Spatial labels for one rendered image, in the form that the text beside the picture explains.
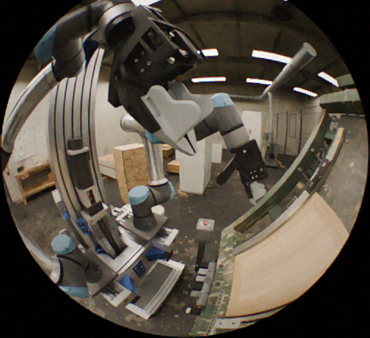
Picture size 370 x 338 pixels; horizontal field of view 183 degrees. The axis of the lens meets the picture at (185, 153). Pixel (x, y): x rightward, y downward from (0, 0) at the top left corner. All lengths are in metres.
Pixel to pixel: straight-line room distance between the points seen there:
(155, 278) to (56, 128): 1.43
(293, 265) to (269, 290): 0.14
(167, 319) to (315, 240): 1.42
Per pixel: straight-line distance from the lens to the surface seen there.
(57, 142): 0.57
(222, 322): 0.66
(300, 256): 0.60
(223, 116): 0.34
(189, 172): 2.79
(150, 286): 1.46
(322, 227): 0.61
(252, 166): 0.36
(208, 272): 0.93
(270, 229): 0.72
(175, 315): 1.60
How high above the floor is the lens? 1.60
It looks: 13 degrees down
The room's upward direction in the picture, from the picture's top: straight up
